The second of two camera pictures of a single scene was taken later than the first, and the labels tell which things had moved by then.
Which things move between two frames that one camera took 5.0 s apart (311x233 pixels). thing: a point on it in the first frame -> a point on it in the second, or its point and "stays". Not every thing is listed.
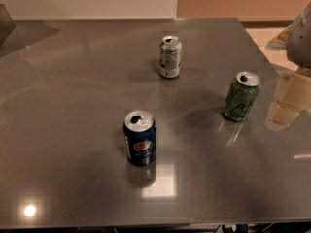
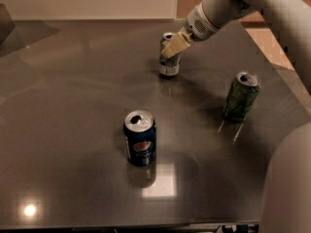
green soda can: (241, 95) stays
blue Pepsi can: (140, 138) stays
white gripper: (300, 41) -> (196, 24)
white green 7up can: (170, 52) stays
